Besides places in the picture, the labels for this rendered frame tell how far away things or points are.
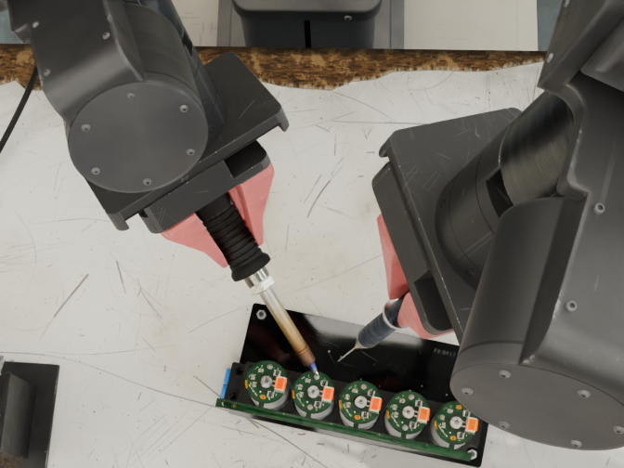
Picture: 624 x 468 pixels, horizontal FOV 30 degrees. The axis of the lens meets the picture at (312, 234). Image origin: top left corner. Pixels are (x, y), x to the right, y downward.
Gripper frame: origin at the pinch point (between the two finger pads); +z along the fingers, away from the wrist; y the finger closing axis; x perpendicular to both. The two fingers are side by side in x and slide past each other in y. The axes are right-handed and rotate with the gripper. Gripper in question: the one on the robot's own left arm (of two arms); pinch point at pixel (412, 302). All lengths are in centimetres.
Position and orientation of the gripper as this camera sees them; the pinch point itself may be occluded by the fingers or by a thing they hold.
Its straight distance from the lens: 54.4
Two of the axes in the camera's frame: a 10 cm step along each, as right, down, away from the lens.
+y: 3.2, 9.1, -2.5
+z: -3.1, 3.5, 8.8
